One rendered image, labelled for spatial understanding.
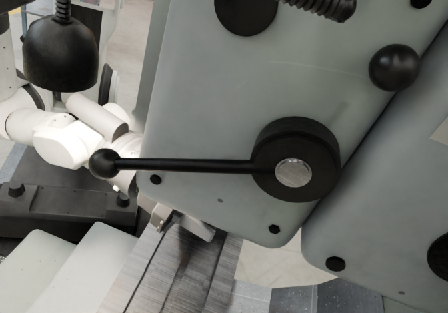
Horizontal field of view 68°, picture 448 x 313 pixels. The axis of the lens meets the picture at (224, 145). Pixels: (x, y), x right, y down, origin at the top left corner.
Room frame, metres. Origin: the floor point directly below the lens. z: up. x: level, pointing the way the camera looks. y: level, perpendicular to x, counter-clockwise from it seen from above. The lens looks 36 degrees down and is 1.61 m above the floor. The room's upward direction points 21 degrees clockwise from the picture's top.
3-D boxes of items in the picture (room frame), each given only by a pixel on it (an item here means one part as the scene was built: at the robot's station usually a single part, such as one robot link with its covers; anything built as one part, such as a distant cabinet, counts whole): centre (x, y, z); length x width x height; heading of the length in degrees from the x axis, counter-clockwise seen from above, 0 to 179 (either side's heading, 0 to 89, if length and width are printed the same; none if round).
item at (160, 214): (0.37, 0.08, 1.23); 0.13 x 0.12 x 0.10; 163
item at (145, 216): (0.84, 0.19, 0.50); 0.20 x 0.05 x 0.20; 21
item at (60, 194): (0.97, 0.52, 0.59); 0.64 x 0.52 x 0.33; 21
